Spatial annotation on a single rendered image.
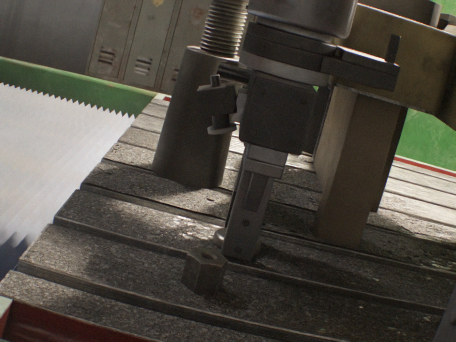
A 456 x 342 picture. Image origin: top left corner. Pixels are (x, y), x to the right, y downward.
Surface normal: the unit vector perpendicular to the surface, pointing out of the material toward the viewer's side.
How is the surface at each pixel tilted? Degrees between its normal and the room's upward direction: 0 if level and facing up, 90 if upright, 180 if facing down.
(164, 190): 2
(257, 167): 90
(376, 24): 90
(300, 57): 90
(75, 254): 0
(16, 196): 61
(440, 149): 90
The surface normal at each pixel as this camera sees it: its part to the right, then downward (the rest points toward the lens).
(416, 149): -0.03, 0.25
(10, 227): 0.97, -0.24
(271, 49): -0.45, 0.11
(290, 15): -0.23, 0.18
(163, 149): -0.75, -0.07
